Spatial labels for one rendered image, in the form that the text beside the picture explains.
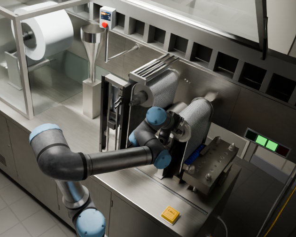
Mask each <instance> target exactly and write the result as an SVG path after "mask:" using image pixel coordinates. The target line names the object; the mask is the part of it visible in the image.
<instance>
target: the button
mask: <svg viewBox="0 0 296 237"><path fill-rule="evenodd" d="M178 216H179V212H178V211H177V210H175V209H174V208H172V207H170V206H168V207H167V208H166V209H165V210H164V211H163V213H162V214H161V217H163V218H164V219H166V220H167V221H168V222H170V223H171V224H173V222H174V221H175V220H176V219H177V217H178Z"/></svg>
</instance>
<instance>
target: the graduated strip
mask: <svg viewBox="0 0 296 237"><path fill-rule="evenodd" d="M133 169H134V170H136V171H137V172H139V173H141V174H142V175H144V176H145V177H147V178H149V179H150V180H152V181H153V182H155V183H156V184H158V185H159V186H161V187H163V188H164V189H166V190H167V191H169V192H170V193H172V194H173V195H175V196H177V197H178V198H180V199H181V200H183V201H184V202H186V203H188V204H189V205H191V206H192V207H194V208H195V209H197V210H198V211H200V212H201V213H203V214H205V215H207V214H208V212H206V211H205V210H203V209H201V208H200V207H198V206H197V205H195V204H194V203H192V202H190V201H189V200H187V199H186V198H184V197H182V196H181V195H180V194H178V193H176V192H175V191H173V190H171V189H170V188H168V187H167V186H165V185H163V184H162V183H160V182H159V181H157V180H156V179H154V178H153V177H151V176H149V175H148V174H146V173H145V172H143V171H142V170H140V169H138V168H137V167H135V168H133Z"/></svg>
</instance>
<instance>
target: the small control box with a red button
mask: <svg viewBox="0 0 296 237"><path fill-rule="evenodd" d="M115 23H116V9H115V8H110V7H106V6H104V7H102V8H100V27H101V28H105V29H109V30H112V29H114V28H115Z"/></svg>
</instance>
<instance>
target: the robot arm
mask: <svg viewBox="0 0 296 237"><path fill-rule="evenodd" d="M182 118H183V117H181V116H180V115H179V114H176V113H175V112H173V111H171V110H168V111H165V110H164V109H162V108H160V107H152V108H150V109H149V110H148V111H147V114H146V118H145V119H144V120H143V121H142V123H141V124H140V125H139V126H138V127H137V128H136V129H134V131H133V132H132V133H131V135H130V136H129V141H130V142H131V143H132V144H133V146H134V147H135V148H128V149H121V150H112V151H106V152H98V153H92V154H84V153H83V152H77V153H75V152H72V151H71V150H70V148H69V145H68V143H67V141H66V139H65V137H64V135H63V133H62V130H61V129H60V128H59V126H57V125H55V124H50V123H48V124H43V125H40V126H38V127H36V128H35V129H34V130H33V131H32V133H31V134H30V137H29V140H30V145H31V147H32V149H33V152H34V155H35V158H36V160H37V163H38V166H39V168H40V170H41V172H42V173H43V174H44V175H46V176H47V177H49V178H51V179H54V180H55V182H56V183H57V185H58V187H59V189H60V190H61V192H62V194H63V198H62V201H63V203H64V205H65V207H66V209H67V210H68V212H69V215H70V217H71V220H72V222H73V225H74V227H75V230H76V233H77V237H105V228H106V222H105V219H104V216H103V215H102V213H101V212H100V211H98V210H97V208H96V206H95V204H94V202H93V200H92V198H91V195H90V193H89V191H88V189H87V188H86V187H85V186H83V185H82V184H81V182H80V181H83V180H86V179H87V178H88V176H92V175H97V174H104V173H109V172H114V171H120V170H125V169H130V168H135V167H140V166H147V165H154V166H155V167H156V168H157V169H164V168H166V167H167V166H168V165H169V164H170V162H171V155H170V154H169V152H168V150H167V149H165V147H164V146H165V145H167V143H168V140H169V137H170V134H171V131H173V132H175V133H178V134H182V133H183V128H184V126H185V123H183V121H184V118H183V120H182ZM181 122H182V123H183V124H182V125H181V126H179V124H180V123H181ZM159 129H160V133H159V136H158V138H157V137H156V136H155V134H156V133H157V132H158V130H159Z"/></svg>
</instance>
